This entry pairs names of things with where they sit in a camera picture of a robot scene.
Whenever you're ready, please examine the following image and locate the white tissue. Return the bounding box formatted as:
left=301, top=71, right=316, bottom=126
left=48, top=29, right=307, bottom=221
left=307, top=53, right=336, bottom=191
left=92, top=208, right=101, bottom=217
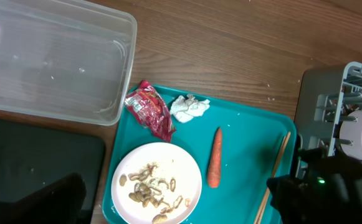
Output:
left=169, top=94, right=210, bottom=123

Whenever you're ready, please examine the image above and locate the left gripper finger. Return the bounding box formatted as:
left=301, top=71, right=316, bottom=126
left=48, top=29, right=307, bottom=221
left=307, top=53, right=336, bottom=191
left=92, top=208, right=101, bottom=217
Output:
left=0, top=173, right=87, bottom=224

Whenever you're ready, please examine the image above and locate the grey dishwasher rack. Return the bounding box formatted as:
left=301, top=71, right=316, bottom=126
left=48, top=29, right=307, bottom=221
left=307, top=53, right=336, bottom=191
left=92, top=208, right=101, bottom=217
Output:
left=293, top=61, right=362, bottom=180

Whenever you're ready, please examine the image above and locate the clear plastic storage bin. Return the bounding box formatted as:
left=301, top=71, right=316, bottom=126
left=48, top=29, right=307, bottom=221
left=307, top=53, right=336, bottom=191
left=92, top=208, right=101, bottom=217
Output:
left=0, top=0, right=137, bottom=126

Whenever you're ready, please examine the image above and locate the teal serving tray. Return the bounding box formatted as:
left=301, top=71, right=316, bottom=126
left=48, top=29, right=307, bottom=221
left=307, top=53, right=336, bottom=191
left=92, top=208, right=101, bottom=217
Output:
left=102, top=98, right=297, bottom=223

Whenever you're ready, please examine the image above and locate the white plate with food scraps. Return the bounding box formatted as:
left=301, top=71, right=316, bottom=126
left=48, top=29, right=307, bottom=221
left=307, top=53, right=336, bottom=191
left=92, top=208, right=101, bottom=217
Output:
left=110, top=142, right=202, bottom=224

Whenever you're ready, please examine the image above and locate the black plastic tray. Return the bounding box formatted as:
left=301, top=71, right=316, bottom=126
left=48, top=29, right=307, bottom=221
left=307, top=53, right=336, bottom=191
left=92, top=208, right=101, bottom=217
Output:
left=0, top=119, right=105, bottom=223

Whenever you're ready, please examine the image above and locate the red snack wrapper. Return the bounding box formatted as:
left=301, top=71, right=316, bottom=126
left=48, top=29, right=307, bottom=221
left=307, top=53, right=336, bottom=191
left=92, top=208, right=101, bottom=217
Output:
left=125, top=80, right=176, bottom=142

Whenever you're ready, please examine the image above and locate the wooden chopstick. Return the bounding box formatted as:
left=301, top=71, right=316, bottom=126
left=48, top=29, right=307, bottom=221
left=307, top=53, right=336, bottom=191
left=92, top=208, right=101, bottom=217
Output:
left=257, top=131, right=292, bottom=224
left=253, top=135, right=287, bottom=224

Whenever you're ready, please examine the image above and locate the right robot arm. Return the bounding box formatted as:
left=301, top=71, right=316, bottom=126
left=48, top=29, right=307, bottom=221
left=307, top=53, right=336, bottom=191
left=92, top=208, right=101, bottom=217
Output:
left=267, top=148, right=362, bottom=224

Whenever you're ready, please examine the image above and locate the orange carrot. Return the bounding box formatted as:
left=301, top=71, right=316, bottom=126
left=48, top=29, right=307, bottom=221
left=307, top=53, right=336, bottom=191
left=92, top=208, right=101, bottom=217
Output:
left=207, top=128, right=223, bottom=189

